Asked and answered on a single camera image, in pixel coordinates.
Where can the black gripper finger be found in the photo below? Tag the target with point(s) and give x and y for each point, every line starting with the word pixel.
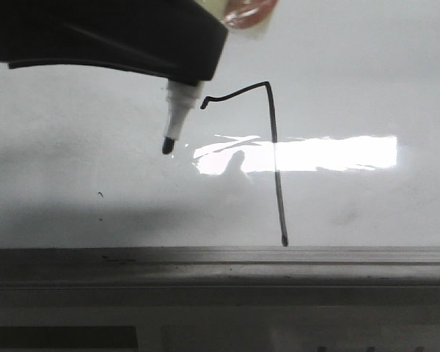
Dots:
pixel 177 40

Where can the white black whiteboard marker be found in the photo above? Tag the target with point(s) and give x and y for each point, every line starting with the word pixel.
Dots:
pixel 235 15

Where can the white whiteboard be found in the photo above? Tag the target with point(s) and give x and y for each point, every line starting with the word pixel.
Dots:
pixel 333 134

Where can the aluminium whiteboard frame rail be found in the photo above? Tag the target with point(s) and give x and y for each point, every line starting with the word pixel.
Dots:
pixel 220 299

